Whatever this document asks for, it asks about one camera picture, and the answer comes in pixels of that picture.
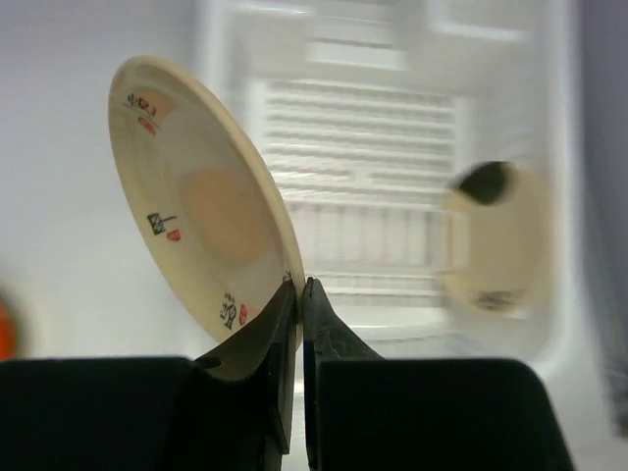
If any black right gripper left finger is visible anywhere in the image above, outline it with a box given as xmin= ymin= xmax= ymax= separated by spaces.
xmin=189 ymin=281 xmax=297 ymax=454

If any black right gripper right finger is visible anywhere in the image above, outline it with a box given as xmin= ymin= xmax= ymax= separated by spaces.
xmin=302 ymin=278 xmax=384 ymax=470

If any tan flower plate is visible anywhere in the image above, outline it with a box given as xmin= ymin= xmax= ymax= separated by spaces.
xmin=108 ymin=55 xmax=305 ymax=342

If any beige plate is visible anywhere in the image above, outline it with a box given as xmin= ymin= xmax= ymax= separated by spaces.
xmin=443 ymin=161 xmax=551 ymax=316

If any white plastic dish rack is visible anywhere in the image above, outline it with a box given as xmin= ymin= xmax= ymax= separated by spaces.
xmin=195 ymin=1 xmax=582 ymax=372

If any orange plate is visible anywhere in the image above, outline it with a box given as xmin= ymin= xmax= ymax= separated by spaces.
xmin=0 ymin=291 xmax=26 ymax=361

